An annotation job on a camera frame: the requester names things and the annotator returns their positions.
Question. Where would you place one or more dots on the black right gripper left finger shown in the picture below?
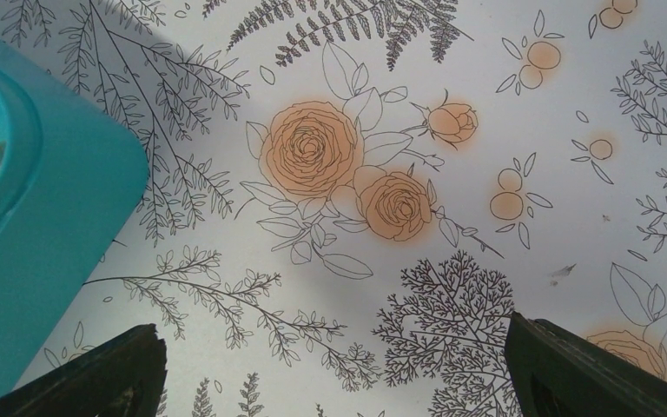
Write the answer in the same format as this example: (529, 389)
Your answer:
(124, 376)

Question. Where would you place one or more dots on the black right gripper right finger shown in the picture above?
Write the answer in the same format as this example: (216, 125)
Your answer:
(557, 373)

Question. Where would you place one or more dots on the teal square tray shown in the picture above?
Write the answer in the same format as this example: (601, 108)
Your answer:
(69, 180)

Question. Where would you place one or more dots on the floral patterned table mat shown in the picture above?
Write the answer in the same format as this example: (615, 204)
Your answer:
(346, 199)

